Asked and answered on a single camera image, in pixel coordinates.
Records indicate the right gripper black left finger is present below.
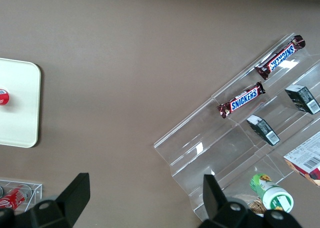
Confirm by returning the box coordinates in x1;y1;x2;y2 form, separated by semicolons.
29;172;91;228

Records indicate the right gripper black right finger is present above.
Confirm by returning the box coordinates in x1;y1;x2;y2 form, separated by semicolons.
203;174;255;223

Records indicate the wicker basket holding foil trays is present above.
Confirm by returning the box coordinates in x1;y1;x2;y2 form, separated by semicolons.
233;194;267;218

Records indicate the cream plastic tray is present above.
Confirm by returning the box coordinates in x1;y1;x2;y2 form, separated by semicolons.
0;57;42;149

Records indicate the clear acrylic bottle rack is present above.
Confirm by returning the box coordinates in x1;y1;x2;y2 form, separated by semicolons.
0;179;43;213

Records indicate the clear acrylic stepped display stand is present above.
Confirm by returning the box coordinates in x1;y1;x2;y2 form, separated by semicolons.
152;32;320;223

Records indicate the green bottle with white cap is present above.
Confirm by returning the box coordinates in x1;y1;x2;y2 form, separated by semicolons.
249;172;295;213

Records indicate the red soda can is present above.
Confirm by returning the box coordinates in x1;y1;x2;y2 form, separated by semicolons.
0;184;32;211

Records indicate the small dark green carton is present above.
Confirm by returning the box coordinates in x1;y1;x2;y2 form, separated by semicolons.
246;114;281;146
284;84;320;116

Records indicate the Snickers chocolate bar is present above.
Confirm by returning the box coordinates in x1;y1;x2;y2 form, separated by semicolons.
216;81;266;120
254;34;307;81

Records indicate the printed snack box with barcode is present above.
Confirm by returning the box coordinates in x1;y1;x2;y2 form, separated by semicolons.
283;131;320;188

